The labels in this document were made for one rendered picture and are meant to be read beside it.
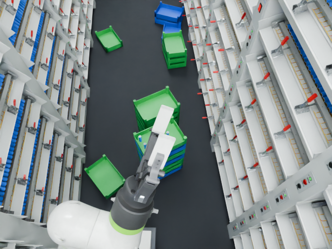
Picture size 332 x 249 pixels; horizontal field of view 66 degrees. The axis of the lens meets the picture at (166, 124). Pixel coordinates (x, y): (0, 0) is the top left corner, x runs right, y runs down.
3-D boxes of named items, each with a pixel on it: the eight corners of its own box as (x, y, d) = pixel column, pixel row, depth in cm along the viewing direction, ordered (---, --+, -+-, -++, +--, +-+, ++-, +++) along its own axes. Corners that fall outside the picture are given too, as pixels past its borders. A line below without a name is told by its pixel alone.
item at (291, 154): (286, 182, 100) (287, 172, 89) (247, 67, 131) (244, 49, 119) (343, 172, 95) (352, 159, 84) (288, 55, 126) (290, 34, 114)
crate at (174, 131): (146, 162, 166) (145, 157, 159) (134, 138, 175) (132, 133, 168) (186, 143, 173) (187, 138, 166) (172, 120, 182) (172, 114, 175)
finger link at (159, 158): (147, 173, 48) (146, 183, 45) (156, 151, 46) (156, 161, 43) (155, 175, 48) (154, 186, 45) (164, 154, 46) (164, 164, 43)
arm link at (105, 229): (137, 239, 73) (130, 275, 63) (95, 227, 72) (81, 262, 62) (152, 205, 68) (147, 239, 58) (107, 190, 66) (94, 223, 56)
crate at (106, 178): (86, 172, 213) (83, 169, 206) (106, 157, 219) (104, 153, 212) (106, 199, 201) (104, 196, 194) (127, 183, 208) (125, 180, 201)
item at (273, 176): (269, 195, 118) (268, 188, 106) (237, 91, 148) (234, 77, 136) (316, 186, 112) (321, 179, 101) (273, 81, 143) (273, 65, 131)
